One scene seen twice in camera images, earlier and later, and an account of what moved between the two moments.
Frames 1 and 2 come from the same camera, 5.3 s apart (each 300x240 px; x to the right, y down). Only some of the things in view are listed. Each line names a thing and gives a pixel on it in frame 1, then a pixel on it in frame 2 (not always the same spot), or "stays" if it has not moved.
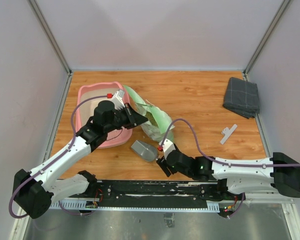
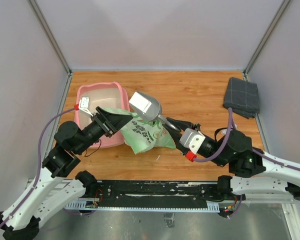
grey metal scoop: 147,151 -> 150,108
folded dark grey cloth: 241,98 stays
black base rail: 154,194 stays
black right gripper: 162,162 -> 183,124
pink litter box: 89,95 stays
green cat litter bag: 157,123 -> 140,135
